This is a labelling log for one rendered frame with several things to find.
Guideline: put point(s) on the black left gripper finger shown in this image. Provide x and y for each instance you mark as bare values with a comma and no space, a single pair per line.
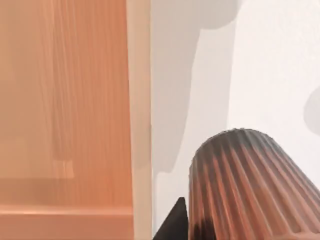
178,223

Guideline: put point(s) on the ribbed brown plant pot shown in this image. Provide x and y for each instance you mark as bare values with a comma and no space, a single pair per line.
247,190

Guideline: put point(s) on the wooden cupboard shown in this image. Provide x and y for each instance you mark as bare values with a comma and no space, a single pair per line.
67,117

